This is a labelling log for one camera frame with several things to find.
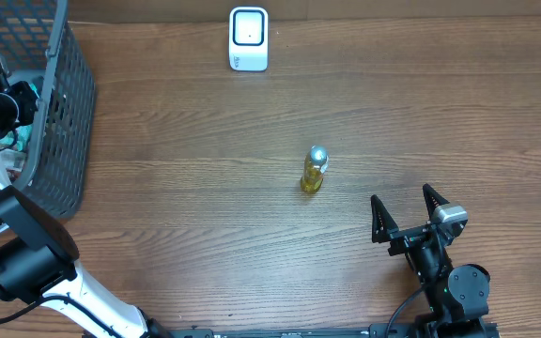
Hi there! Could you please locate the teal snack packet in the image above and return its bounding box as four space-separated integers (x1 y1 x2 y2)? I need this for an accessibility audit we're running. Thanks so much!
0 125 32 152

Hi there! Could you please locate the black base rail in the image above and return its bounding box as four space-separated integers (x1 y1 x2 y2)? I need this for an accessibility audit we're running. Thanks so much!
82 321 501 338

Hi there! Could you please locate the yellow dish soap bottle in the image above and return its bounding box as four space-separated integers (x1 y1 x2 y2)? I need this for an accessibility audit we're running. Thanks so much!
301 146 329 193

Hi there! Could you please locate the grey plastic mesh basket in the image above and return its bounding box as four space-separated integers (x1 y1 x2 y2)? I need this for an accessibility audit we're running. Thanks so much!
0 0 97 219

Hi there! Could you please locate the white barcode scanner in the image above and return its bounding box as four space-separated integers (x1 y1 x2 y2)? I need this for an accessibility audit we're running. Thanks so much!
228 7 269 72

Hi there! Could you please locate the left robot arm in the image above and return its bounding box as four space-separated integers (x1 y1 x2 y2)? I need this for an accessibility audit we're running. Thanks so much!
0 57 169 337

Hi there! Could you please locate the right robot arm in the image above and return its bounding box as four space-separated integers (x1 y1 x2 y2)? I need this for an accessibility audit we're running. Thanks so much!
369 184 500 338

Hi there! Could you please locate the brown white snack wrapper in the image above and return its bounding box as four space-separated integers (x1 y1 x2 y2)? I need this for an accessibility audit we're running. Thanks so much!
0 149 27 182

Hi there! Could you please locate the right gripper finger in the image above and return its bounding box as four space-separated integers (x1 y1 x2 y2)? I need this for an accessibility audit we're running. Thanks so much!
370 194 398 243
423 183 449 220

